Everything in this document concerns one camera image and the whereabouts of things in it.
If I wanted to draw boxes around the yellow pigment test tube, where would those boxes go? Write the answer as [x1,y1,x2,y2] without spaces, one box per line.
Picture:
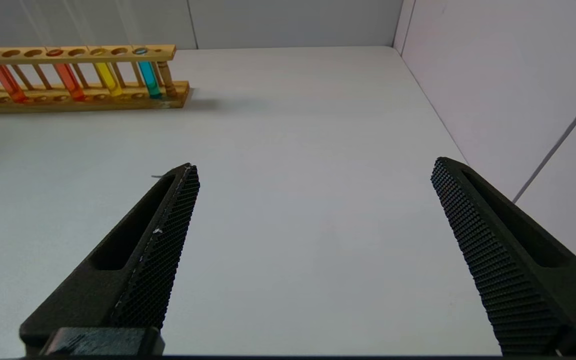
[70,0,125,98]

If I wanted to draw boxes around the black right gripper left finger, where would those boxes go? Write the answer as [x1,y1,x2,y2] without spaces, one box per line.
[19,162,201,354]

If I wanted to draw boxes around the blue pigment test tube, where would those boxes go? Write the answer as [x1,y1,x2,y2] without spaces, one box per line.
[115,0,164,100]

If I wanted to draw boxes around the wooden test tube rack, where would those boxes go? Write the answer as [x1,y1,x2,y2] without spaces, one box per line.
[0,44,191,115]

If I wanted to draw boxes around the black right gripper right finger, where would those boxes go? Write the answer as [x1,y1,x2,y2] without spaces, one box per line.
[430,157,576,355]

